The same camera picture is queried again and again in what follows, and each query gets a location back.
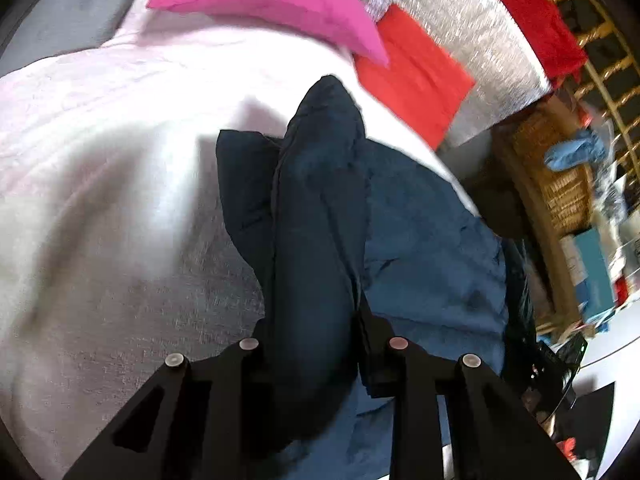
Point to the navy blue jacket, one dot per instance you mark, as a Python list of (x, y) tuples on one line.
[(310, 210)]

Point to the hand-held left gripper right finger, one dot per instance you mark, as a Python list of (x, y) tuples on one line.
[(375, 355)]

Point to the red cloth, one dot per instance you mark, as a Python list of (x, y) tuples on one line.
[(530, 15)]

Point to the wicker basket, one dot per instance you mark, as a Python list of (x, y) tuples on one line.
[(560, 195)]

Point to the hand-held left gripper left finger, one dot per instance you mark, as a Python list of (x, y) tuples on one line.
[(250, 375)]

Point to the red pillow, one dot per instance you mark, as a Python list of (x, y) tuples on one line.
[(415, 80)]

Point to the teal box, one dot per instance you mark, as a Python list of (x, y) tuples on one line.
[(595, 275)]

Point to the blue cloth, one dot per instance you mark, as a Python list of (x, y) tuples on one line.
[(575, 150)]

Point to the grey bed sheet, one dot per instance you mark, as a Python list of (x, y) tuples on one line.
[(75, 10)]

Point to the pale pink bedspread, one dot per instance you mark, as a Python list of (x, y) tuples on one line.
[(125, 185)]

